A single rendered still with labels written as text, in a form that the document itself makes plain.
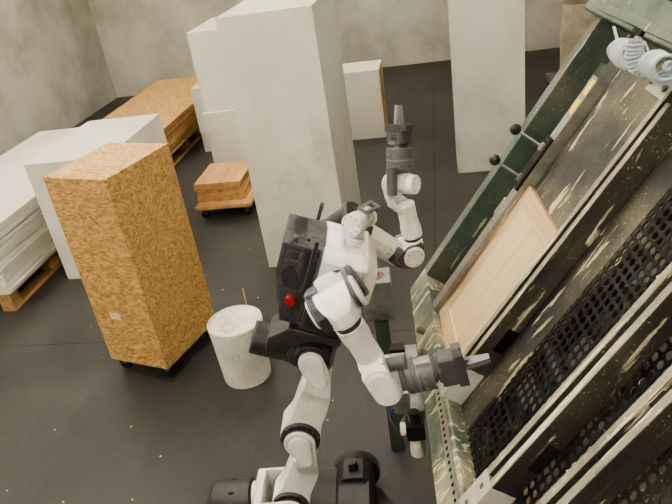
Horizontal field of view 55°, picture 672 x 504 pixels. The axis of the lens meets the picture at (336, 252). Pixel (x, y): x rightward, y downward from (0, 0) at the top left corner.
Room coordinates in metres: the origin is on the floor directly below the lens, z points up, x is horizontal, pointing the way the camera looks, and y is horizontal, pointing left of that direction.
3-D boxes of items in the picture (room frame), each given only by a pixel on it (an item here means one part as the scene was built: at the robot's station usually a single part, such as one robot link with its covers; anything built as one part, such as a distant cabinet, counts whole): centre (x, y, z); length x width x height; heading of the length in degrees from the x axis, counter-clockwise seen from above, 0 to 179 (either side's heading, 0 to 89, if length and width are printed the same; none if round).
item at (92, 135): (4.93, 1.67, 0.48); 1.00 x 0.64 x 0.95; 168
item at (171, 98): (8.03, 1.84, 0.22); 2.46 x 1.04 x 0.44; 168
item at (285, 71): (4.55, 0.11, 0.88); 0.90 x 0.60 x 1.75; 168
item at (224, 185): (5.47, 0.84, 0.15); 0.61 x 0.51 x 0.31; 168
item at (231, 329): (2.97, 0.60, 0.24); 0.32 x 0.30 x 0.47; 168
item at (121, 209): (3.31, 1.11, 0.63); 0.50 x 0.42 x 1.25; 152
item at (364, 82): (6.93, -0.48, 0.36); 0.58 x 0.45 x 0.72; 78
